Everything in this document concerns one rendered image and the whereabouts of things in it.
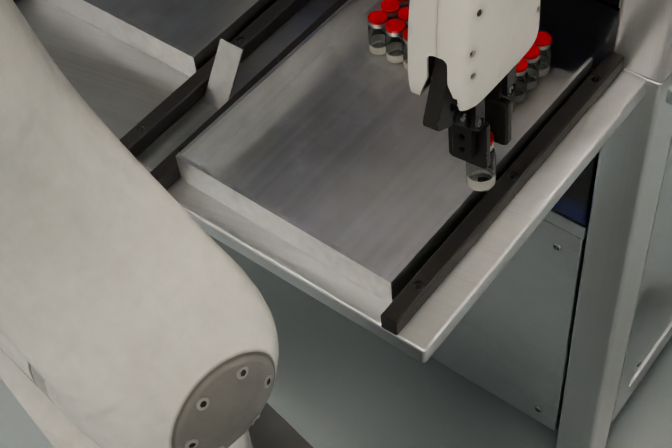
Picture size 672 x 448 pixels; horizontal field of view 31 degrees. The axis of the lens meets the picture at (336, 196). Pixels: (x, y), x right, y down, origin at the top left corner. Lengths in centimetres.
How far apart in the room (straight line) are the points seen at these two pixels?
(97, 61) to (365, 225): 38
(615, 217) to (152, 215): 94
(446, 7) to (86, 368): 32
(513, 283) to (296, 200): 58
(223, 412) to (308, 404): 143
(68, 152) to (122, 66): 79
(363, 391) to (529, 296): 48
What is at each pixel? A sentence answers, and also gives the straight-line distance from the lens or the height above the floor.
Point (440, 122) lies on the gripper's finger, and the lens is 79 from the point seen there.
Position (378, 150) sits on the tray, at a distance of 120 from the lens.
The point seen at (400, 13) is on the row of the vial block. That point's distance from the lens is 127.
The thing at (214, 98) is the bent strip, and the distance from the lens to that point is 126.
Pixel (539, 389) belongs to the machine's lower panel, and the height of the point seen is 19.
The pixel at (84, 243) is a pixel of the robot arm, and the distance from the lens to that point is 56.
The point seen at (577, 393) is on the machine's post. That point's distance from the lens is 179.
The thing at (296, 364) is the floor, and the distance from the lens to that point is 210.
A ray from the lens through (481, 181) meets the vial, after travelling 89.
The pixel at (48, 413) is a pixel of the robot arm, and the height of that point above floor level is 113.
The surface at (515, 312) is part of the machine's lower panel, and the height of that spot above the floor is 35.
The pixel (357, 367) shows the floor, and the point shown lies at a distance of 208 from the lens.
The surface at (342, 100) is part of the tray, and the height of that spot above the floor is 88.
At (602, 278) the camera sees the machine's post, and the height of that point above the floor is 52.
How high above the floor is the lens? 177
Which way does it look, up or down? 50 degrees down
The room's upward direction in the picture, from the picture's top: 6 degrees counter-clockwise
